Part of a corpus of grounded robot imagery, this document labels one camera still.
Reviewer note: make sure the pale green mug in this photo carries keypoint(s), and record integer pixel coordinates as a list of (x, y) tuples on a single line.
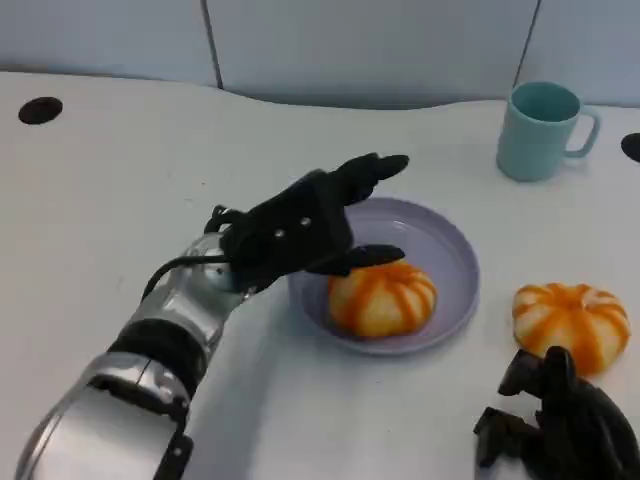
[(530, 147)]

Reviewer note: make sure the lilac plate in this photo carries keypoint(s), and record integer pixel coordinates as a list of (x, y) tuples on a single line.
[(445, 250)]

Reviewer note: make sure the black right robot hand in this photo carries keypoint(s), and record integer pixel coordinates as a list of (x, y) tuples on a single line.
[(580, 430)]

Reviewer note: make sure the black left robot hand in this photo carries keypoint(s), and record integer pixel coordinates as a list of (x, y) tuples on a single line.
[(295, 230)]

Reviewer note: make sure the orange white toy bread roll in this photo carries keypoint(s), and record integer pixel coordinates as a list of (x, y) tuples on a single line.
[(570, 315), (380, 305)]

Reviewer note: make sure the grey partition panel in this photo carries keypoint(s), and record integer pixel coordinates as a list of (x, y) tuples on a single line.
[(370, 50), (100, 35), (590, 45)]

